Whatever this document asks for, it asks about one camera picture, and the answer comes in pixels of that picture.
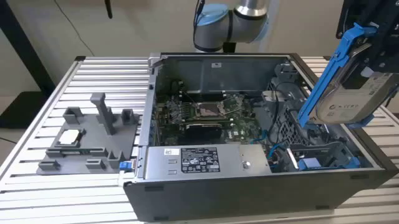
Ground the silver power supply unit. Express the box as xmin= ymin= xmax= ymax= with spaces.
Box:
xmin=144 ymin=143 xmax=271 ymax=180

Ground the metal socket cover frame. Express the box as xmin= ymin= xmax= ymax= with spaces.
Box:
xmin=220 ymin=97 xmax=245 ymax=112

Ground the open grey PC case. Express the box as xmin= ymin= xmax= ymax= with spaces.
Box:
xmin=123 ymin=51 xmax=399 ymax=222

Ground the blue data cable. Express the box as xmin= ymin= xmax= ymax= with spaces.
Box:
xmin=251 ymin=136 xmax=291 ymax=163

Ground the grey parts rack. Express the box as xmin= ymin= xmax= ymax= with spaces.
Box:
xmin=36 ymin=92 xmax=142 ymax=175

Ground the black stand with base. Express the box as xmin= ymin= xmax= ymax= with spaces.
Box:
xmin=0 ymin=0 xmax=58 ymax=128

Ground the thin black case cable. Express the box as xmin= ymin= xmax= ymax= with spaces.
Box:
xmin=269 ymin=81 xmax=294 ymax=145

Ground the black graphics card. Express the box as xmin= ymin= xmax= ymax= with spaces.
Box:
xmin=179 ymin=122 xmax=224 ymax=145

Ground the black disk bay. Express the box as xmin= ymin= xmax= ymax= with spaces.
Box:
xmin=286 ymin=140 xmax=374 ymax=172

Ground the thin black wall cable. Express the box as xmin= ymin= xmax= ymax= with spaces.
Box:
xmin=52 ymin=0 xmax=96 ymax=57

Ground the empty blue disk carrier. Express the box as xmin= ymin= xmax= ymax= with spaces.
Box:
xmin=298 ymin=157 xmax=362 ymax=170

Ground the CPU socket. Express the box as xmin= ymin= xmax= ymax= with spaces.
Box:
xmin=195 ymin=101 xmax=226 ymax=119

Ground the green RAM stick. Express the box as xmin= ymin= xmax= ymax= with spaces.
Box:
xmin=60 ymin=149 xmax=106 ymax=156

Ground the thin wire locking lever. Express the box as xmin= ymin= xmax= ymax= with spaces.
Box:
xmin=183 ymin=91 xmax=198 ymax=105

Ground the black RAM slot bank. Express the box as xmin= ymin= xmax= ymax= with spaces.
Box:
xmin=186 ymin=118 xmax=234 ymax=124
xmin=180 ymin=90 xmax=226 ymax=98

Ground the hard disk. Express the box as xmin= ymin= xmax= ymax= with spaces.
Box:
xmin=297 ymin=22 xmax=394 ymax=129

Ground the silver CPU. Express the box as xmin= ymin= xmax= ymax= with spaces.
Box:
xmin=58 ymin=130 xmax=83 ymax=145

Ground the green Dell motherboard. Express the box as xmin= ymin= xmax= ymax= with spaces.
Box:
xmin=155 ymin=93 xmax=273 ymax=147

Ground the silver perforated drive cage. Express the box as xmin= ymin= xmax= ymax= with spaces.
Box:
xmin=253 ymin=63 xmax=315 ymax=150

